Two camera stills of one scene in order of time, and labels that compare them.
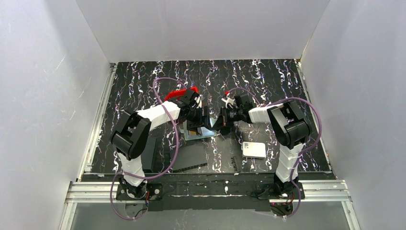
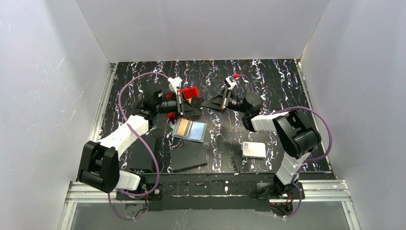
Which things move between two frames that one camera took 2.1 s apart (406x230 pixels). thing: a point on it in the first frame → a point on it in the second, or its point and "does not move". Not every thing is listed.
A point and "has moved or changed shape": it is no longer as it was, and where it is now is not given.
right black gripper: [224, 117] → [225, 101]
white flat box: [253, 150] does not move
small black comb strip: [235, 164] does not move
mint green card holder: [202, 132] has moved or changed shape
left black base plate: [154, 191] does not move
